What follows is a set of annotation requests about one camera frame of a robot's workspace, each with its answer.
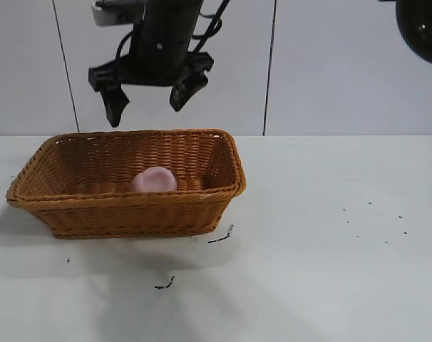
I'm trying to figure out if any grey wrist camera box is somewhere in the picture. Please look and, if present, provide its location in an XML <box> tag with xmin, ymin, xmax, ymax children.
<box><xmin>92</xmin><ymin>0</ymin><xmax>146</xmax><ymax>26</ymax></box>

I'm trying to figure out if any pink peach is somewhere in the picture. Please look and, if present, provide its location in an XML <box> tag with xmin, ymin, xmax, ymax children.
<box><xmin>130</xmin><ymin>166</ymin><xmax>178</xmax><ymax>194</ymax></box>

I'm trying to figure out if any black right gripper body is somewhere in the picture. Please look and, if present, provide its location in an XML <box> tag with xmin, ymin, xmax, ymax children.
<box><xmin>88</xmin><ymin>0</ymin><xmax>215</xmax><ymax>93</ymax></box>

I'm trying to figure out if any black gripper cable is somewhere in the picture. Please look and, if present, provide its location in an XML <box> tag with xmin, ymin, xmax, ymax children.
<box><xmin>190</xmin><ymin>0</ymin><xmax>232</xmax><ymax>55</ymax></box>

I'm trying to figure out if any black camera cable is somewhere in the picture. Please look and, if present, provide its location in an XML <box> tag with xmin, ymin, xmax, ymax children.
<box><xmin>113</xmin><ymin>30</ymin><xmax>135</xmax><ymax>62</ymax></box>

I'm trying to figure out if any brown woven wicker basket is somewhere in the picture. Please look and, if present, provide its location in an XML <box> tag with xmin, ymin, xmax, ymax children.
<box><xmin>5</xmin><ymin>128</ymin><xmax>248</xmax><ymax>240</ymax></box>

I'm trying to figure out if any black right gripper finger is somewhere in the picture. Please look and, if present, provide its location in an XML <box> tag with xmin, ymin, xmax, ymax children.
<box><xmin>168</xmin><ymin>72</ymin><xmax>210</xmax><ymax>113</ymax></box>
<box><xmin>96</xmin><ymin>83</ymin><xmax>131</xmax><ymax>129</ymax></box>

